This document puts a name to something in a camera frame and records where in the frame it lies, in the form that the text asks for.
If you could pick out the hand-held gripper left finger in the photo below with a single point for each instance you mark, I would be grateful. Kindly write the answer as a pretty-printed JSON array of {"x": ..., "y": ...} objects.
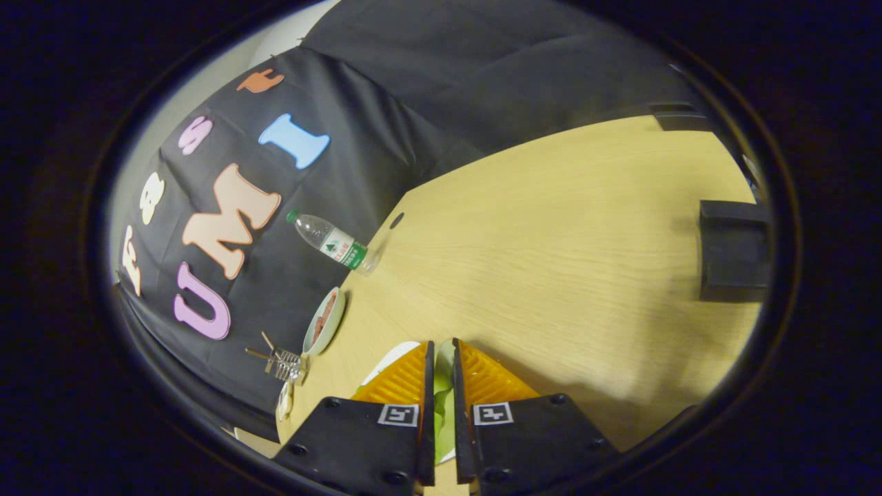
[{"x": 428, "y": 386}]

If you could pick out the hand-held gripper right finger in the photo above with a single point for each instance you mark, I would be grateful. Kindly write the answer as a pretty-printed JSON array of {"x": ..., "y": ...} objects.
[{"x": 460, "y": 393}]

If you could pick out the green leafy vegetable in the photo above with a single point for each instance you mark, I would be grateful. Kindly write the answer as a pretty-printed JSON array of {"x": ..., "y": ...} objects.
[{"x": 444, "y": 413}]

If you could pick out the white plate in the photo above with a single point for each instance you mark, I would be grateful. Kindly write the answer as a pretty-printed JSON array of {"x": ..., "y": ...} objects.
[{"x": 395, "y": 355}]

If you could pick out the pale green bowl with food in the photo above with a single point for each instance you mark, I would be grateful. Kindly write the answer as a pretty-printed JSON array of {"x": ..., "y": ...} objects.
[{"x": 324, "y": 322}]

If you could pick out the small white object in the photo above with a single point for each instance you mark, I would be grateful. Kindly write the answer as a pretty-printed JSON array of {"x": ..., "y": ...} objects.
[{"x": 284, "y": 401}]

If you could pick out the small black disc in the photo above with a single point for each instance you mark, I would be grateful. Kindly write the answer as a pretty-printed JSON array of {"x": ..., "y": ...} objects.
[{"x": 397, "y": 220}]

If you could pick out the clear plastic water bottle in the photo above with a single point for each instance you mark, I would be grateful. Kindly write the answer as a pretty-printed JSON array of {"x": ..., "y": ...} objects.
[{"x": 334, "y": 242}]

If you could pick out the black backdrop cloth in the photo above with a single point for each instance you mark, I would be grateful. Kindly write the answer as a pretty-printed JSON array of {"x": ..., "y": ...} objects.
[{"x": 358, "y": 124}]

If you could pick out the black box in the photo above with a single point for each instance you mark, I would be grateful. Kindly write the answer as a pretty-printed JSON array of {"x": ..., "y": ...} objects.
[{"x": 734, "y": 251}]

